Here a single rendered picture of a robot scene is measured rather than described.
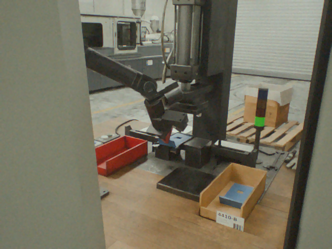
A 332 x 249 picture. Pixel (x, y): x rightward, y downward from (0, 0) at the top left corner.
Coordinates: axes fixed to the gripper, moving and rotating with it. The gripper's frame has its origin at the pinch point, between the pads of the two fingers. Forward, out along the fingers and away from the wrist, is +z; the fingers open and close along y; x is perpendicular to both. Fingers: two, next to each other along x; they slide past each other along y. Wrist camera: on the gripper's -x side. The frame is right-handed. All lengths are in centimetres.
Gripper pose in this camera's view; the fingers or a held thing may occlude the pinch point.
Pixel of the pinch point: (166, 141)
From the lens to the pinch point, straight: 112.4
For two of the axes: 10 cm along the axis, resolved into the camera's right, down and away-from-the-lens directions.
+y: 4.6, -6.8, 5.6
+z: 2.3, 7.1, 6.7
